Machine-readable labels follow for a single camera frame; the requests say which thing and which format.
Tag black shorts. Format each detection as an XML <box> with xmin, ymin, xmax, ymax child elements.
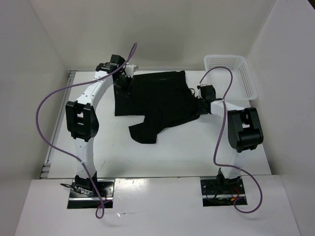
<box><xmin>114</xmin><ymin>71</ymin><xmax>200</xmax><ymax>144</ymax></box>

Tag purple cable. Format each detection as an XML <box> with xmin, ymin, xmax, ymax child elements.
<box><xmin>35</xmin><ymin>42</ymin><xmax>138</xmax><ymax>219</ymax></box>
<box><xmin>198</xmin><ymin>67</ymin><xmax>263</xmax><ymax>214</ymax></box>

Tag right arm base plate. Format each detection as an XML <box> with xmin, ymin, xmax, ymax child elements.
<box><xmin>200</xmin><ymin>177</ymin><xmax>248</xmax><ymax>207</ymax></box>

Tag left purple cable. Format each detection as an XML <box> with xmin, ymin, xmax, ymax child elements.
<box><xmin>35</xmin><ymin>42</ymin><xmax>138</xmax><ymax>219</ymax></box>

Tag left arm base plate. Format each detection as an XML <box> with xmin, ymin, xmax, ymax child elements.
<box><xmin>62</xmin><ymin>179</ymin><xmax>115</xmax><ymax>209</ymax></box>

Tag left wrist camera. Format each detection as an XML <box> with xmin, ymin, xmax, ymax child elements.
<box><xmin>123</xmin><ymin>64</ymin><xmax>138</xmax><ymax>78</ymax></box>

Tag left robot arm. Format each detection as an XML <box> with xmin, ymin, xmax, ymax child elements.
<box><xmin>65</xmin><ymin>55</ymin><xmax>138</xmax><ymax>197</ymax></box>

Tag white plastic basket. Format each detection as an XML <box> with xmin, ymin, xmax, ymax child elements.
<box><xmin>201</xmin><ymin>55</ymin><xmax>257</xmax><ymax>101</ymax></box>

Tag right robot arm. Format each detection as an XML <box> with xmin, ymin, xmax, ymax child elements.
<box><xmin>197</xmin><ymin>85</ymin><xmax>263</xmax><ymax>193</ymax></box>

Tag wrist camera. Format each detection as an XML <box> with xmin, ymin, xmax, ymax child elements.
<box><xmin>123</xmin><ymin>64</ymin><xmax>138</xmax><ymax>78</ymax></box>
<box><xmin>197</xmin><ymin>84</ymin><xmax>209</xmax><ymax>97</ymax></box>

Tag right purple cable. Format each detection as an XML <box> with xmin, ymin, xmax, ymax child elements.
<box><xmin>198</xmin><ymin>67</ymin><xmax>263</xmax><ymax>214</ymax></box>

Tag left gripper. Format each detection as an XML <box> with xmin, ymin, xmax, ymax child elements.
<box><xmin>114</xmin><ymin>74</ymin><xmax>135</xmax><ymax>100</ymax></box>

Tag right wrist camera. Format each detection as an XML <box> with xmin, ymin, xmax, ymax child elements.
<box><xmin>197</xmin><ymin>84</ymin><xmax>209</xmax><ymax>97</ymax></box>

